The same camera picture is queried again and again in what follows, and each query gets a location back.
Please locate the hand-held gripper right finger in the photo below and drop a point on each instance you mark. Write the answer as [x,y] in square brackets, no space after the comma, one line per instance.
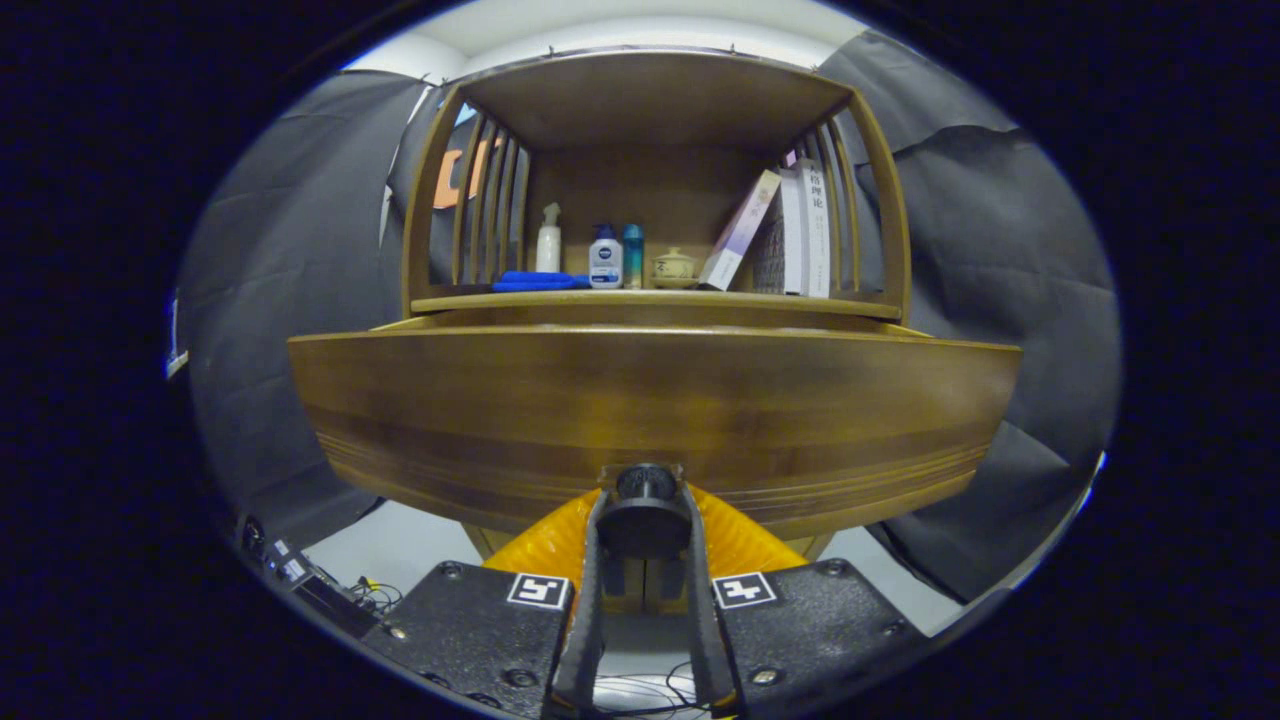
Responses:
[705,620]

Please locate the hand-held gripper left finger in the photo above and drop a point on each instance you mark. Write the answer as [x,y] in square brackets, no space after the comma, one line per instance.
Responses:
[585,620]

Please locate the wooden drawer with black knob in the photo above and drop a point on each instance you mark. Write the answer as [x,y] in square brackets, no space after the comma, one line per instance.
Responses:
[650,400]

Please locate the wooden countertop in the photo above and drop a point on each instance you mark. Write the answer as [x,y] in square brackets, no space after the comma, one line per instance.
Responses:
[660,301]

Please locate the wooden cabinet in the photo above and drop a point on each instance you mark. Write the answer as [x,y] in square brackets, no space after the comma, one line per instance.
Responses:
[650,100]

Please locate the black power strip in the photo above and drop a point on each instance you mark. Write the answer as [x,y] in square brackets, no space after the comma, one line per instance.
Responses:
[300,580]

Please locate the blue folded cloth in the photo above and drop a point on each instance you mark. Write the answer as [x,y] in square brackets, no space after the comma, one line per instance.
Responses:
[540,281]

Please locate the beige lidded teacup with saucer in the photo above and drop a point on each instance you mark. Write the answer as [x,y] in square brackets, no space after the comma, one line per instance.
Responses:
[674,268]

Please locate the white lotion bottle blue cap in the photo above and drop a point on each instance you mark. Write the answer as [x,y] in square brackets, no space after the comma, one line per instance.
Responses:
[605,262]

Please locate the teal bottle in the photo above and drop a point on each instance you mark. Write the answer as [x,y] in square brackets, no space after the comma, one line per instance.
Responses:
[633,258]

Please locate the dark patterned book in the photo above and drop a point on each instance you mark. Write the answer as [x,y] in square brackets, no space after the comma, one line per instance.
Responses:
[770,255]

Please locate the white spray bottle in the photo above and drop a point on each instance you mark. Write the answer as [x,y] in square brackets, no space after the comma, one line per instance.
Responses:
[548,250]

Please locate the purple white book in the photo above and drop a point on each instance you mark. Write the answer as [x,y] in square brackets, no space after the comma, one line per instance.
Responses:
[738,235]

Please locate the thin white book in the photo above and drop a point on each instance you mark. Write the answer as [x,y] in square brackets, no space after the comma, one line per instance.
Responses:
[793,235]

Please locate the thick white book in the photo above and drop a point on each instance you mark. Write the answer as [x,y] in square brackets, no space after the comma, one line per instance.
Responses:
[818,230]

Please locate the white frame equipment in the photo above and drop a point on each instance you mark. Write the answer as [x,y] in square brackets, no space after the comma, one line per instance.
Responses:
[175,340]

